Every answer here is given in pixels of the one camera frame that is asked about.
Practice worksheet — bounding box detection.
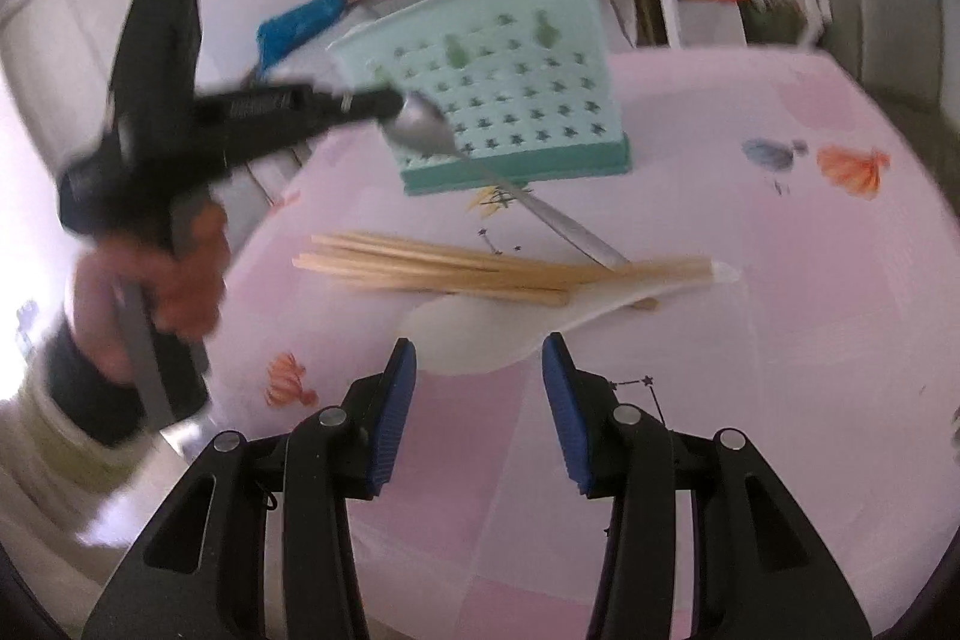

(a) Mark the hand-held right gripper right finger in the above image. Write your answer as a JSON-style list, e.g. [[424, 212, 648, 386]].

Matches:
[[541, 332, 872, 640]]

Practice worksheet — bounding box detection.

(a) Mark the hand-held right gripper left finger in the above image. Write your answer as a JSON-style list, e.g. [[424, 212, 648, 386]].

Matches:
[[81, 336, 418, 640]]

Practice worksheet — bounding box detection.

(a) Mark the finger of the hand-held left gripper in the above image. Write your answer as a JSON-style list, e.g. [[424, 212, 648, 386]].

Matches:
[[289, 85, 406, 137]]

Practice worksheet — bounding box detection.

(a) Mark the metal spoon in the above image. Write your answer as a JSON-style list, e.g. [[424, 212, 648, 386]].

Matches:
[[386, 92, 632, 270]]

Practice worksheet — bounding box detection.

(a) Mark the white plastic rice spoon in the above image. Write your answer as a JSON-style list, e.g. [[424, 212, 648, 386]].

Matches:
[[397, 261, 743, 378]]

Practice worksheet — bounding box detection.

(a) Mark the set of wooden chopsticks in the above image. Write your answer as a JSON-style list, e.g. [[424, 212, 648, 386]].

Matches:
[[292, 231, 713, 311]]

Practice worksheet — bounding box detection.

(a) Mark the green plastic utensil basket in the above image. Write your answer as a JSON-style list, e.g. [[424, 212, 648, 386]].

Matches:
[[328, 0, 635, 196]]

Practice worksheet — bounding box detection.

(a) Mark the person's left forearm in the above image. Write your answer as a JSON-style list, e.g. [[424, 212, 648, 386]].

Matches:
[[0, 317, 196, 551]]

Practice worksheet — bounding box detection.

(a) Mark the person's left hand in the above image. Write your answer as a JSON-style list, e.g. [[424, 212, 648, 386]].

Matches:
[[71, 205, 231, 386]]

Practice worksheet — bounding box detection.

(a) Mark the blue plastic bag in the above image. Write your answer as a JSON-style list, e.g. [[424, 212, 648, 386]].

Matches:
[[256, 0, 350, 67]]

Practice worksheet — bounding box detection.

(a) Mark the white door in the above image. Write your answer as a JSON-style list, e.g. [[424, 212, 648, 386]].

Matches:
[[0, 0, 143, 94]]

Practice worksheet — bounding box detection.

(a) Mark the pink printed tablecloth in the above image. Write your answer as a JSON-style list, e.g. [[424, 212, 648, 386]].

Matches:
[[161, 47, 953, 640]]

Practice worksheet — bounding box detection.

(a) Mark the white foam box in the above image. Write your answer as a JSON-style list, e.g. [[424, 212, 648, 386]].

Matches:
[[679, 0, 747, 46]]

